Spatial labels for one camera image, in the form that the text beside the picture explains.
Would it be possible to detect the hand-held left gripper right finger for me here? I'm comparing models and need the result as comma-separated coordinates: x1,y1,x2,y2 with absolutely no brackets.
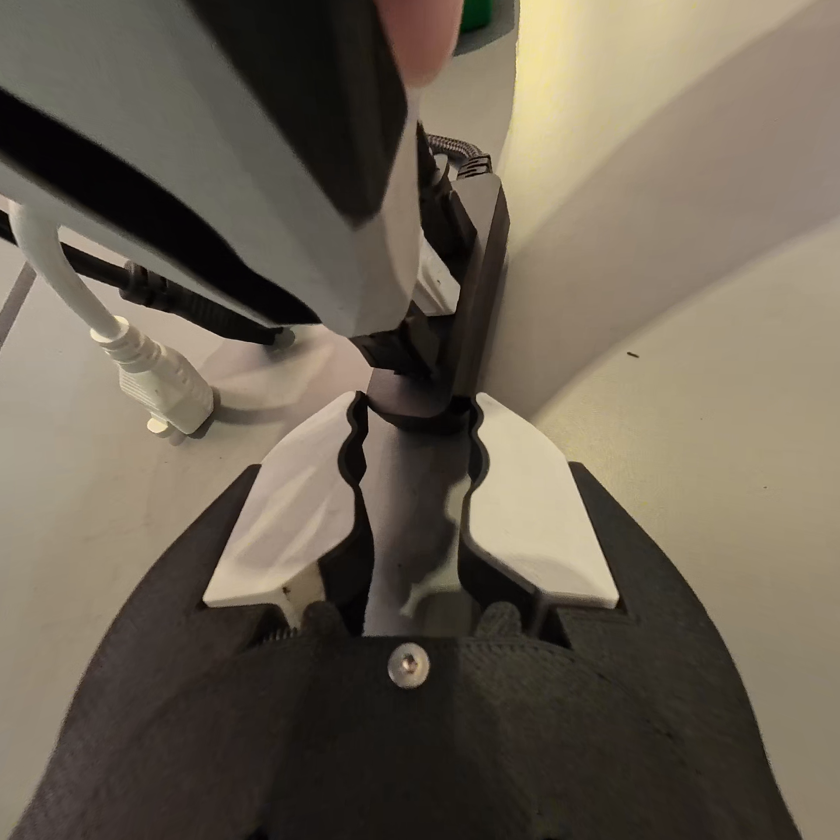
458,391,622,613

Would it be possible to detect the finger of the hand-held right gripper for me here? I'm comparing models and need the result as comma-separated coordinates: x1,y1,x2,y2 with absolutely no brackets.
0,88,327,328
0,0,422,337

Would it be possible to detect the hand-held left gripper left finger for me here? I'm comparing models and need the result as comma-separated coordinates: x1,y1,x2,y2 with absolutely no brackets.
203,390,376,632

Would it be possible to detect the braided cord with plug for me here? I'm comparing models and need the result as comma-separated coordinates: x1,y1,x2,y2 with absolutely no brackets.
425,131,494,183

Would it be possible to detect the white power cord with plug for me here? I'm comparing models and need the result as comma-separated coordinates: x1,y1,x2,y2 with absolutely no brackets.
10,200,460,439

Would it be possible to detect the black usb cable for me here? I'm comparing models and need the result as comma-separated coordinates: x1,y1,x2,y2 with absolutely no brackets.
351,314,439,383

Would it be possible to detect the black power strip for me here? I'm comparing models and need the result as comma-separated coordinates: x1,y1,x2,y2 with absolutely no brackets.
366,174,511,435

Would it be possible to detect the person's right hand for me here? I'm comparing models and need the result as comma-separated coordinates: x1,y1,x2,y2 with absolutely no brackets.
379,0,465,88

